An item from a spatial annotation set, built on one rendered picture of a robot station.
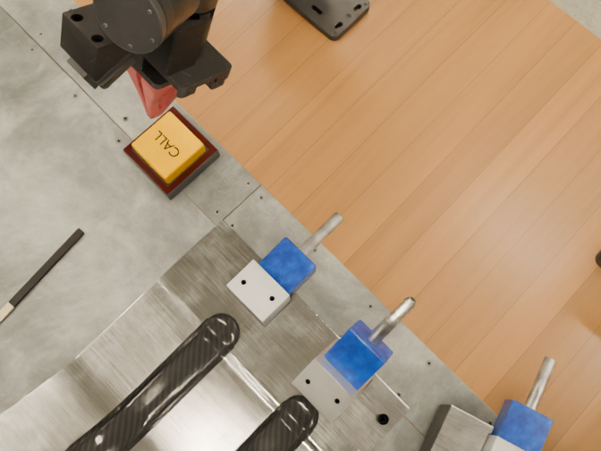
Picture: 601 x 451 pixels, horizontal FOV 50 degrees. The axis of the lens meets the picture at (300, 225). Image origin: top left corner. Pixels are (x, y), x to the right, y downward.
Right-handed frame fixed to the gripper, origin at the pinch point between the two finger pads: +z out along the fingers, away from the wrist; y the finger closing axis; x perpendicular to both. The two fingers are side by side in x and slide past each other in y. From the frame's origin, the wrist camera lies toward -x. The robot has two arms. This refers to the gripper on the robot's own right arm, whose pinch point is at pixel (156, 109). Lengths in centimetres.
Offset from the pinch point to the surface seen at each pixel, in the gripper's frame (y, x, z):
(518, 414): 46.6, 6.5, 1.1
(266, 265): 19.6, -2.1, 2.0
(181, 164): 3.2, 2.6, 7.2
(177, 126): -0.5, 5.0, 5.8
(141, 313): 14.4, -11.7, 9.4
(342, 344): 30.3, -4.1, -1.0
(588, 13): 12, 144, 24
